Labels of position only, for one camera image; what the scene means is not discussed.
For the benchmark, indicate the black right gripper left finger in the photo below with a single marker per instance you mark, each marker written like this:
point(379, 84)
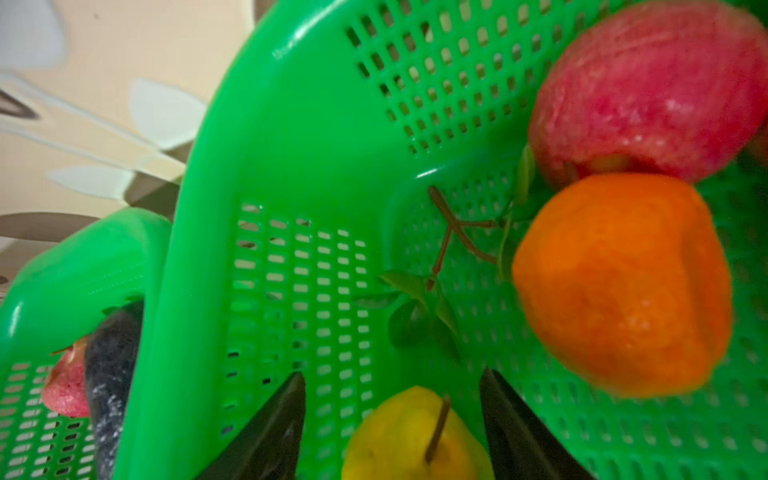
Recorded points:
point(268, 446)

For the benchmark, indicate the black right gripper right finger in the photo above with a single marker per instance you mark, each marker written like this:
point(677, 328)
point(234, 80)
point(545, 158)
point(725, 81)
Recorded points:
point(519, 443)

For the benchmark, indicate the yellow lemon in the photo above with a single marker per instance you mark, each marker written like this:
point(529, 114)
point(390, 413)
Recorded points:
point(392, 441)

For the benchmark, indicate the green leafy twig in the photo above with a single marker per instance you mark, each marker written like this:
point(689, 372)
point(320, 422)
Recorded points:
point(422, 313)

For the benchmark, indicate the dark purple eggplant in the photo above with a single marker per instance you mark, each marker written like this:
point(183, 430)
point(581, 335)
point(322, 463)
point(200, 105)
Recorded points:
point(110, 360)

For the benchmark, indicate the orange fruit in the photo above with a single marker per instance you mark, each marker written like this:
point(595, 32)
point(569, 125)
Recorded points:
point(623, 278)

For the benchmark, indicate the red apple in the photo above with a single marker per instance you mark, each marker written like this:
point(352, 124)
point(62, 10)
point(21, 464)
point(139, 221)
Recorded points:
point(669, 87)
point(64, 390)

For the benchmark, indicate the right green plastic basket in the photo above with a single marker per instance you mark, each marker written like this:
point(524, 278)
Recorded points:
point(309, 178)

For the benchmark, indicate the green plastic basket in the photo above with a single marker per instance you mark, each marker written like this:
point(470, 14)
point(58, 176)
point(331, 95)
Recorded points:
point(309, 178)
point(56, 299)

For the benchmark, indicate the left green plastic basket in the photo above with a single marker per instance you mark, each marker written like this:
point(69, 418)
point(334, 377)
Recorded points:
point(56, 299)

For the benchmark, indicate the red apple back left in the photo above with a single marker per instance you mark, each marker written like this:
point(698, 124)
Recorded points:
point(669, 87)

